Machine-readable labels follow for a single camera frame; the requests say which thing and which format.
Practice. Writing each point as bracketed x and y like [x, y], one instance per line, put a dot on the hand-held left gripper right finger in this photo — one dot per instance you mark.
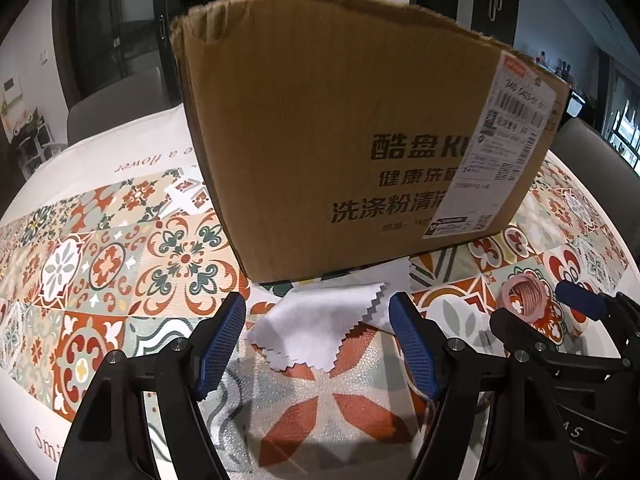
[415, 345]

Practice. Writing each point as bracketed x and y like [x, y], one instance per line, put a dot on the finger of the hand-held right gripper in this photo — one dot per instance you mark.
[510, 330]
[580, 301]

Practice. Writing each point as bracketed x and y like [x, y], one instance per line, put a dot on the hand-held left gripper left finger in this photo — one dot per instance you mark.
[220, 350]

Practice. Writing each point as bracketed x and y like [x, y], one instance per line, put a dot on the white cloth with zigzag edge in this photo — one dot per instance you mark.
[320, 325]

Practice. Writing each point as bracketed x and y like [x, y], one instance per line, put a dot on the cardboard box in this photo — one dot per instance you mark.
[300, 135]

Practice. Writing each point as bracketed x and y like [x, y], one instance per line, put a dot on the patterned tablecloth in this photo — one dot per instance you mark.
[100, 260]

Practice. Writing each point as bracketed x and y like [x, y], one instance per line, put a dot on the window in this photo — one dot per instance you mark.
[622, 115]

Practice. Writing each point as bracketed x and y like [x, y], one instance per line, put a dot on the shoe rack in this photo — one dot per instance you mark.
[32, 140]

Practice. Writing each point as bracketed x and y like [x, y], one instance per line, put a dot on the glass sliding door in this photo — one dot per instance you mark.
[115, 20]

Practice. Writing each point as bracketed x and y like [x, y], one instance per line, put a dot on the white wall intercom panel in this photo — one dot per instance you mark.
[11, 87]

